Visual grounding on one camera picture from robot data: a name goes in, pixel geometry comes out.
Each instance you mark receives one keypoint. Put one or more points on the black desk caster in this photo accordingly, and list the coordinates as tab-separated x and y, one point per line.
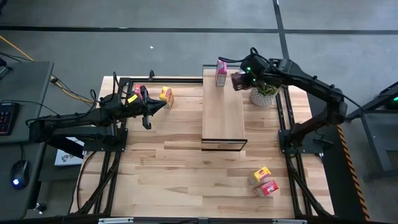
40	207

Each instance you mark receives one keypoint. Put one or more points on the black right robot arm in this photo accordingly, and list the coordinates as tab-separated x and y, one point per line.
311	84

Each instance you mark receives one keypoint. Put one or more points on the black aluminium table frame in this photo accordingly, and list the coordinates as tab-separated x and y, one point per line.
168	80

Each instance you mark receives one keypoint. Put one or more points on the black computer mouse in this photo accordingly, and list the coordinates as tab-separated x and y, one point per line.
19	174

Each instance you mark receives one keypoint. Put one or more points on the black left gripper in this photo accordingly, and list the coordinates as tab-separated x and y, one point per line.
140	109

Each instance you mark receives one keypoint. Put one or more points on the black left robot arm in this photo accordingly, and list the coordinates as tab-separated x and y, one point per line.
77	119

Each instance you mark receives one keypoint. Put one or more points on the purple Raisin Bran cereal box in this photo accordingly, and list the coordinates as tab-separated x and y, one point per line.
221	73
237	81

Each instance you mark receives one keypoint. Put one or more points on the silver metal bracket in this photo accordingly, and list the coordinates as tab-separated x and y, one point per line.
289	221
115	221

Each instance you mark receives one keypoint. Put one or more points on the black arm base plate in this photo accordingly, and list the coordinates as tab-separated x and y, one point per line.
284	146
121	144

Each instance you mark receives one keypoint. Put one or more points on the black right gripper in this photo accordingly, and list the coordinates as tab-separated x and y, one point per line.
256	70

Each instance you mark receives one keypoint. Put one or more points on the wooden shelf with black frame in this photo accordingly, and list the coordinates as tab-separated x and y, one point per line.
222	118

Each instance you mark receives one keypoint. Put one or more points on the grey desk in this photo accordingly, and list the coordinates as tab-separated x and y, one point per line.
28	81

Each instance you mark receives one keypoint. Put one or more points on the black mat with hazard stripes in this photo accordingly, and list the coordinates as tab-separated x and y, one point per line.
342	186

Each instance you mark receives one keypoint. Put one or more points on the red cereal box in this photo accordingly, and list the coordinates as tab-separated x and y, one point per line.
137	90
267	188

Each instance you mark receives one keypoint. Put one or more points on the white box with black print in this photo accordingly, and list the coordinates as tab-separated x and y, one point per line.
66	157

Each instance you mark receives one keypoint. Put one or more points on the black keyboard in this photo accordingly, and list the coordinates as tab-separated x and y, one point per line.
7	119

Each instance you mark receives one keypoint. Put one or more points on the yellow Corn Pops cereal box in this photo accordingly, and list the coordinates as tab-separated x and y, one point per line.
167	96
261	174

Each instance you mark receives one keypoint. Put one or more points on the black neighbouring table frame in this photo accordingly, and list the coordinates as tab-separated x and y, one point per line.
367	107

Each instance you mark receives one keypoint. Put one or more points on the green plant in woven pot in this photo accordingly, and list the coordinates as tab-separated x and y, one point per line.
261	99

